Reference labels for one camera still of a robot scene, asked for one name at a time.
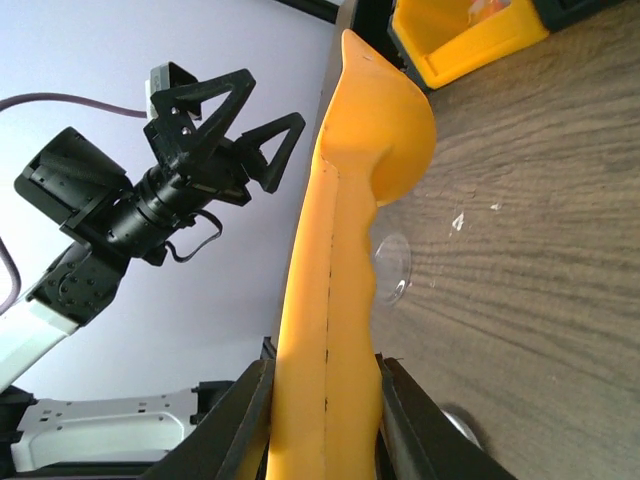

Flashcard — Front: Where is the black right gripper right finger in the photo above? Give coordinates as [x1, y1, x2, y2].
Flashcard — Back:
[375, 354, 514, 479]

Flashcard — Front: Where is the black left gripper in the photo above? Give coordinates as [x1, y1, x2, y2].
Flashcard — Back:
[142, 67, 306, 206]

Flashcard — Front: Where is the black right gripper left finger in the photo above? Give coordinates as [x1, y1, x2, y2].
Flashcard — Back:
[141, 359, 275, 480]

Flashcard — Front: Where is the orange plastic scoop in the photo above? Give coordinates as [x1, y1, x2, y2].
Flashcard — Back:
[266, 30, 436, 479]

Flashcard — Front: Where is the clear plastic cup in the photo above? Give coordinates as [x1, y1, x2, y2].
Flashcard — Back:
[373, 232, 412, 306]

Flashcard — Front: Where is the yellow bin with star candies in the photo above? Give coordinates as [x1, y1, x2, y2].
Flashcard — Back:
[388, 0, 549, 89]

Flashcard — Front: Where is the black bin with lollipops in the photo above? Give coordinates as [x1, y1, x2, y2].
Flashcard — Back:
[532, 0, 623, 33]

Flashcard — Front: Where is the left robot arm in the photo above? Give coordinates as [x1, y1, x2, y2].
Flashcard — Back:
[1, 62, 305, 478]

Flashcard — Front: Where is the white round lid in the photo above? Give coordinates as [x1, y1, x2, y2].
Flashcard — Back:
[441, 407, 482, 449]

